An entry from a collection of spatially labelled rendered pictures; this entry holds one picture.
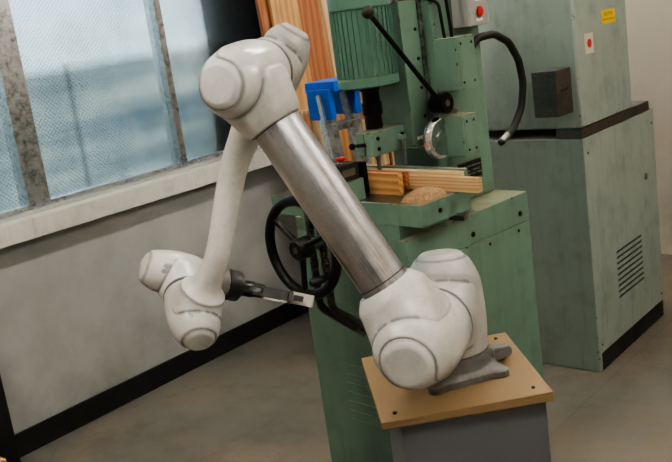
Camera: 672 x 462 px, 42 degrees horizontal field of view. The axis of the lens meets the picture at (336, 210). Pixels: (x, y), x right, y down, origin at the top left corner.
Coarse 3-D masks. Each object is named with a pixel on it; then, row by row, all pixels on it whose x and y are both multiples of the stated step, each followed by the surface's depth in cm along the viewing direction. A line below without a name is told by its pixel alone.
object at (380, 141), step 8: (384, 128) 255; (392, 128) 255; (400, 128) 258; (360, 136) 253; (368, 136) 251; (376, 136) 251; (384, 136) 253; (392, 136) 256; (368, 144) 252; (376, 144) 251; (384, 144) 253; (392, 144) 256; (400, 144) 258; (360, 152) 255; (368, 152) 252; (376, 152) 251; (384, 152) 254
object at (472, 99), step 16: (448, 0) 258; (432, 16) 254; (432, 32) 255; (448, 32) 259; (464, 32) 264; (432, 48) 256; (432, 64) 257; (480, 64) 270; (432, 80) 259; (480, 80) 271; (464, 96) 266; (480, 96) 271; (480, 112) 272; (480, 128) 272; (480, 144) 273; (400, 160) 276; (416, 160) 271; (432, 160) 266; (448, 160) 263; (464, 160) 268
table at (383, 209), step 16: (288, 192) 270; (448, 192) 239; (464, 192) 240; (288, 208) 266; (368, 208) 241; (384, 208) 237; (400, 208) 233; (416, 208) 229; (432, 208) 231; (448, 208) 236; (464, 208) 241; (304, 224) 248; (400, 224) 234; (416, 224) 230
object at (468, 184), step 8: (416, 176) 247; (424, 176) 245; (432, 176) 243; (440, 176) 242; (448, 176) 240; (456, 176) 238; (464, 176) 237; (416, 184) 248; (424, 184) 246; (432, 184) 244; (440, 184) 242; (448, 184) 240; (456, 184) 238; (464, 184) 236; (472, 184) 234; (480, 184) 233; (472, 192) 234; (480, 192) 234
